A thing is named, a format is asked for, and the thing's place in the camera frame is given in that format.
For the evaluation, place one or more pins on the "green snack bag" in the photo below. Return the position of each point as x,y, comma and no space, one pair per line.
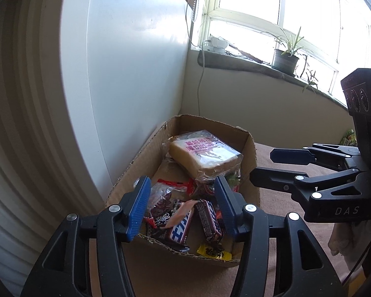
349,139

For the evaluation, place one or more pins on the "red dates snack bag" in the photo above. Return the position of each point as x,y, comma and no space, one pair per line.
148,201

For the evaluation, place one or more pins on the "pink table cloth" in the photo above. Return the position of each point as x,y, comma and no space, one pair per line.
303,269

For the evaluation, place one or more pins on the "white radiator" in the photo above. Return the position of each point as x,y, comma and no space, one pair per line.
47,143

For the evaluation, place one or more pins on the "brown Chinese Snickers bar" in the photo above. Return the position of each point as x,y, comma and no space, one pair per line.
178,224

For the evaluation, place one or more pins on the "black patterned candy packet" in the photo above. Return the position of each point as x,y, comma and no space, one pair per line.
157,229

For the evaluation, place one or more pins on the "green candy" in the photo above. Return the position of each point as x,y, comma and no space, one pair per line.
234,182

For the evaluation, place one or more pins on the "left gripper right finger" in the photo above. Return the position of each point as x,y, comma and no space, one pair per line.
302,267

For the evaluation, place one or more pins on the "white cabinet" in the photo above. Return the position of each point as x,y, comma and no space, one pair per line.
122,66

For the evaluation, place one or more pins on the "potted spider plant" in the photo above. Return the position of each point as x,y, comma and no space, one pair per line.
285,57

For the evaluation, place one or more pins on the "yellow candy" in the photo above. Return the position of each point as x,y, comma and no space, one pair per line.
216,252

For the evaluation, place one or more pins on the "packaged sliced bread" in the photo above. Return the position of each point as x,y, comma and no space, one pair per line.
203,155

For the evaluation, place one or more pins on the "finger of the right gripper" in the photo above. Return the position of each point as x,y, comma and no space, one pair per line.
276,179
292,156

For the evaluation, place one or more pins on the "clear red dried-fruit bag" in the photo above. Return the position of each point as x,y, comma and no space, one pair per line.
176,188

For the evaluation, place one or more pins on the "brown English Snickers bar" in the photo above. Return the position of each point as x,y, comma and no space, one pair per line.
210,225

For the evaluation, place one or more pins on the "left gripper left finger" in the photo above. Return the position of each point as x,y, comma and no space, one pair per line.
63,267

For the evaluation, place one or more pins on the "grey window sill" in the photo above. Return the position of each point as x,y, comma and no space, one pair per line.
207,59

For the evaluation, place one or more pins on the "white power adapter box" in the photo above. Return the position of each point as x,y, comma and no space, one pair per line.
216,45

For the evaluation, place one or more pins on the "brown cardboard box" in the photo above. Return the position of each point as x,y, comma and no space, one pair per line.
151,161

